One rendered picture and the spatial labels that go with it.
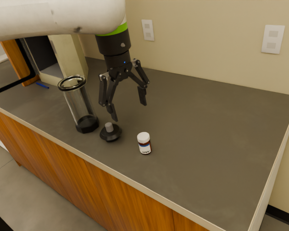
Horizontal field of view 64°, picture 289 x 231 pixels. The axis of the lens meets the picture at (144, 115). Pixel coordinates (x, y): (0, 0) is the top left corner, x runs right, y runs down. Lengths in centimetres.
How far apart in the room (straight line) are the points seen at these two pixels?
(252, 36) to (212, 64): 23
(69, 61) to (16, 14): 83
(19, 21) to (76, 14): 11
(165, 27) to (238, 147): 74
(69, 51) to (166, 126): 68
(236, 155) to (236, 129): 14
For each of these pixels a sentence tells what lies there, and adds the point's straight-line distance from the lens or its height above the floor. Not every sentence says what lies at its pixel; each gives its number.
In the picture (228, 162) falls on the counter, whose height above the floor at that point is 94.
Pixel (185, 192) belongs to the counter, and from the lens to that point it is 73.
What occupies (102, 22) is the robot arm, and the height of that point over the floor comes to 144.
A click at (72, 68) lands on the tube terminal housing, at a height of 106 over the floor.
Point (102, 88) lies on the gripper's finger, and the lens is 69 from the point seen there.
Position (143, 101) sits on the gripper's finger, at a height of 111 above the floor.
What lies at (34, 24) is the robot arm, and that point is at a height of 145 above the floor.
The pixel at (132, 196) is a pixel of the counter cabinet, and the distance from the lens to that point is 96.
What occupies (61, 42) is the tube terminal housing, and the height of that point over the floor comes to 121.
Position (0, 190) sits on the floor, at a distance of 248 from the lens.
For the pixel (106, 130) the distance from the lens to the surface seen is 93.
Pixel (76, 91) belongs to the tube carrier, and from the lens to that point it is 91.
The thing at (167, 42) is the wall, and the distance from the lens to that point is 132.
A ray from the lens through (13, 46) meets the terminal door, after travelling 153.
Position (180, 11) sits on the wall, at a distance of 123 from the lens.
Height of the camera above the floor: 154
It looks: 36 degrees down
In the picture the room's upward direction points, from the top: 10 degrees counter-clockwise
